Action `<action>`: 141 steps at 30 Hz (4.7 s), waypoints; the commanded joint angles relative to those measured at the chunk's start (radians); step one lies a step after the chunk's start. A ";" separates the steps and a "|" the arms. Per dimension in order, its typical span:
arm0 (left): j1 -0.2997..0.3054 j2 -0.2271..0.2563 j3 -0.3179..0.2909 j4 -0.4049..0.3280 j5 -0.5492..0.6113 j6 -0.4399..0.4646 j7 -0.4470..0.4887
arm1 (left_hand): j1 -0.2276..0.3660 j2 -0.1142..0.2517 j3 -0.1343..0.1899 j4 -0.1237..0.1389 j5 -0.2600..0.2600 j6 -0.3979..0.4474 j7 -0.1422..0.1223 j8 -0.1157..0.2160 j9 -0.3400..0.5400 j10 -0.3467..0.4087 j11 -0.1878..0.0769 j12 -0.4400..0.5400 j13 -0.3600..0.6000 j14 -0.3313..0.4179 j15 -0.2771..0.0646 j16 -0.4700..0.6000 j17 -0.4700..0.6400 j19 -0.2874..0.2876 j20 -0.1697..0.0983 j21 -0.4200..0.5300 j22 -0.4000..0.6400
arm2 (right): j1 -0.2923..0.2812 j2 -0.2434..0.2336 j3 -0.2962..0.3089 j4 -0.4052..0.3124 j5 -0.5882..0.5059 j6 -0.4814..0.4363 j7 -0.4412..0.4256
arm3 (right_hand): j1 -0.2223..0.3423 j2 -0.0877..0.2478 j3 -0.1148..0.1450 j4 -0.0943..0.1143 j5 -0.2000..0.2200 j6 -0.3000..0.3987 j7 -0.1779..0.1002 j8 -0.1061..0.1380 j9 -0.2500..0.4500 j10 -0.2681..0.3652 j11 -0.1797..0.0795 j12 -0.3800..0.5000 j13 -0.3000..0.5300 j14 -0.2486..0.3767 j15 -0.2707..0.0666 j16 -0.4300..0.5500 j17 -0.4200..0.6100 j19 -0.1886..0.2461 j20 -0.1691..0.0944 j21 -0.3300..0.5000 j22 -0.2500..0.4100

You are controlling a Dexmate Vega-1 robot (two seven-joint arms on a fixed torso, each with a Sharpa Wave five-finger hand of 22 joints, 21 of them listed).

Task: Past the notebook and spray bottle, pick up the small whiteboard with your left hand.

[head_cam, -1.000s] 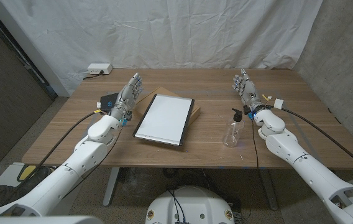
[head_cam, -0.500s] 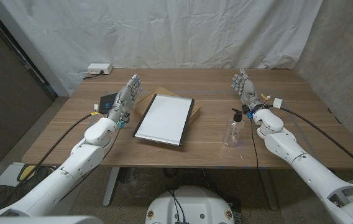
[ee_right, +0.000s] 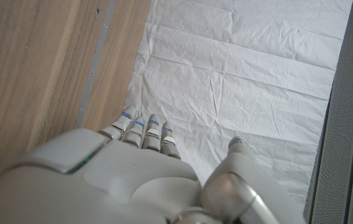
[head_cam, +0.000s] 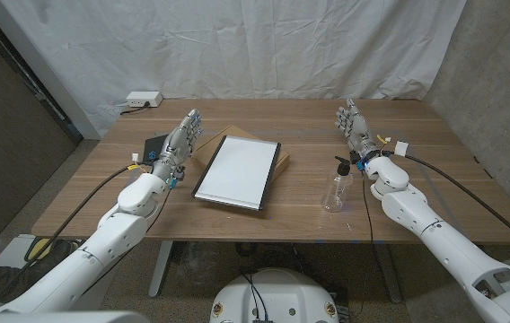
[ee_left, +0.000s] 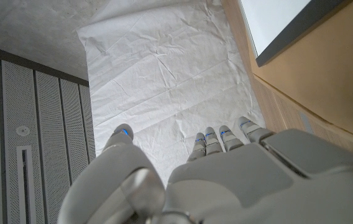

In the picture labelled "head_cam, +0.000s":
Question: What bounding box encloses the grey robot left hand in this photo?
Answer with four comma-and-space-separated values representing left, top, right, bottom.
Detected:
150, 108, 205, 183

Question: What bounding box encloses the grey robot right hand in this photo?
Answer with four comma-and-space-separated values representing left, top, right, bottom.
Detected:
334, 98, 381, 165

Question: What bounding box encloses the small black-framed whiteboard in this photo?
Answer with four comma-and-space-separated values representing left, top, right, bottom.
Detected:
191, 135, 282, 213

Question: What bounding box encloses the clear spray bottle black pump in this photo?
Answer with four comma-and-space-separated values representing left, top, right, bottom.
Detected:
321, 155, 354, 214

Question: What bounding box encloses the black flat box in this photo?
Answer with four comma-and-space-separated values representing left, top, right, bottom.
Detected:
142, 133, 171, 163

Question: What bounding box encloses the white power strip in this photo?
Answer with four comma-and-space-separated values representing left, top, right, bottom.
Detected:
126, 91, 163, 109

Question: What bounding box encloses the flat brown cardboard box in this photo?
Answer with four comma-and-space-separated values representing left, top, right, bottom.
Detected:
190, 124, 291, 183

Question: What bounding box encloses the white backdrop cloth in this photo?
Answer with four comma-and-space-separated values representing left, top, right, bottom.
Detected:
0, 0, 468, 140

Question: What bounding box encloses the yellow and black foot pedal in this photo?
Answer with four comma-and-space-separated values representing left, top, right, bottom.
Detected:
23, 237, 81, 264

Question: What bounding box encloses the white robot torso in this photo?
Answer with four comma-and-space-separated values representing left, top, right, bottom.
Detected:
209, 267, 340, 323

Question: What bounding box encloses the white floor platform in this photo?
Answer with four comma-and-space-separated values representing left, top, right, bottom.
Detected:
0, 233, 36, 270

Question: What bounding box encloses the black power strip cord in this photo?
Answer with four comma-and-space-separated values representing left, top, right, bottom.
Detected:
119, 101, 151, 117

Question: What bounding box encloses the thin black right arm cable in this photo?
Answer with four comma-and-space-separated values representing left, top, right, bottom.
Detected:
360, 172, 375, 246

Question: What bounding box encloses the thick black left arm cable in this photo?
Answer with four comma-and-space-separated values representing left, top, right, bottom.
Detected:
0, 163, 155, 313

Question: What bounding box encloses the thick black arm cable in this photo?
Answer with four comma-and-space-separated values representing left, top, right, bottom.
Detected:
387, 141, 510, 257
0, 163, 155, 313

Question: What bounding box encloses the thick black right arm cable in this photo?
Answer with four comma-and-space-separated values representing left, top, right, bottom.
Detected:
387, 141, 510, 257

